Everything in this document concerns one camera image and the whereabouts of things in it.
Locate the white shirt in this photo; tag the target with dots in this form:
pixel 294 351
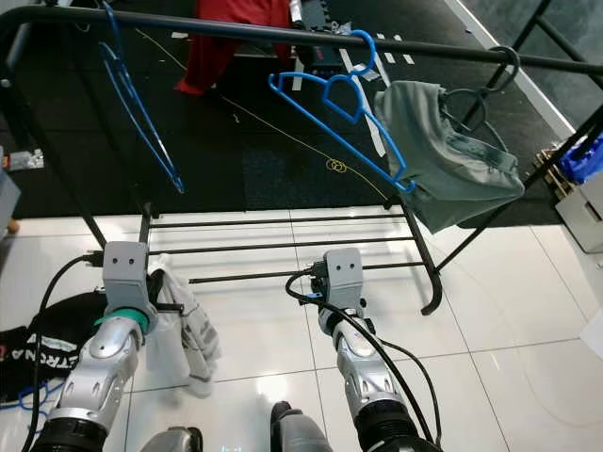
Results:
pixel 198 334

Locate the blue plastic hanger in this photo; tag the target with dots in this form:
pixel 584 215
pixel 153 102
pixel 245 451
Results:
pixel 42 395
pixel 141 113
pixel 339 130

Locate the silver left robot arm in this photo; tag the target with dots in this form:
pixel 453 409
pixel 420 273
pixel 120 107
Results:
pixel 99 377

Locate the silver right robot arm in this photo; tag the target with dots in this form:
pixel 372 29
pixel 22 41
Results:
pixel 372 377

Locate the black hanger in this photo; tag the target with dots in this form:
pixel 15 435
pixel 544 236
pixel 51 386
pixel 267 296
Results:
pixel 514 58

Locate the black Petronas garment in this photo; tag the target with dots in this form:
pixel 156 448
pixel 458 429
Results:
pixel 57 325

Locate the robot left leg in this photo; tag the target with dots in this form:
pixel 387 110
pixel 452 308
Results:
pixel 174 441

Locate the robot leg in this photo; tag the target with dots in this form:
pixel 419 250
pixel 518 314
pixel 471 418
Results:
pixel 174 441
pixel 306 431

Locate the robot right leg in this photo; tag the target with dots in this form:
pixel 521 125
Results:
pixel 306 431

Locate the grey-green garment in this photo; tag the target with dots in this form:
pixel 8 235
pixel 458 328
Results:
pixel 452 179

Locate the grey upholstered ottoman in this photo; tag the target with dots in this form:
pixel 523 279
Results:
pixel 8 202

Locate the red shirt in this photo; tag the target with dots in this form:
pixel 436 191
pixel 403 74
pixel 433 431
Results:
pixel 226 47

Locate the brown wooden crate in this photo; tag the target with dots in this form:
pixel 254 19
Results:
pixel 548 169

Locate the black metal clothes rack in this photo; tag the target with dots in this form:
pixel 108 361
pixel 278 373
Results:
pixel 245 26

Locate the blue plastic bag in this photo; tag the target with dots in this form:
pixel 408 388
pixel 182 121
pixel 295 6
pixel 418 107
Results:
pixel 584 158

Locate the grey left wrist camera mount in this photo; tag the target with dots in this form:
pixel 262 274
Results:
pixel 125 268

